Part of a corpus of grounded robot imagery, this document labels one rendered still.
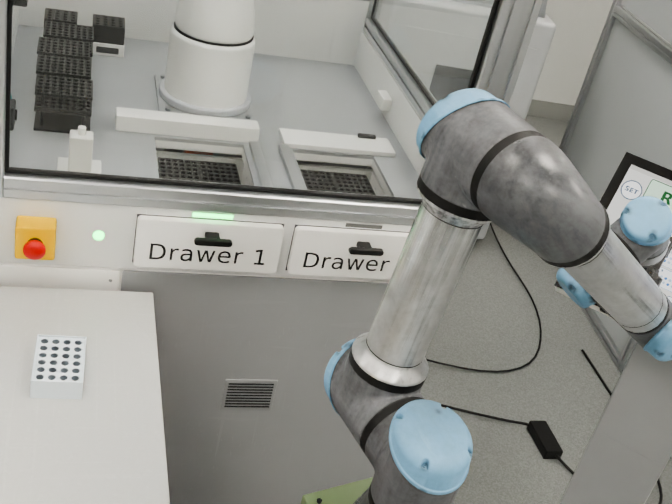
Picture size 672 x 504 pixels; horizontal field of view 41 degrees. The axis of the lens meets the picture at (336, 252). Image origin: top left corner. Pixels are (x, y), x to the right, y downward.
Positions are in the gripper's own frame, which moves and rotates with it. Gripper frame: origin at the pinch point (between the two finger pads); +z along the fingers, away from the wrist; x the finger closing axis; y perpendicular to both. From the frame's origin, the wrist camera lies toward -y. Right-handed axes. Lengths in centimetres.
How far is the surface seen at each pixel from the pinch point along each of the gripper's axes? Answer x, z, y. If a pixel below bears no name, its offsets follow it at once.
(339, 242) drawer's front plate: 55, 1, -18
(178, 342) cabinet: 78, 4, -53
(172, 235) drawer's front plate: 80, -17, -34
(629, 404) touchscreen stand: -8.0, 31.0, -16.6
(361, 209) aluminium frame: 54, -1, -10
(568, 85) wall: 111, 326, 167
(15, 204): 102, -34, -44
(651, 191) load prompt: 5.9, 6.9, 20.1
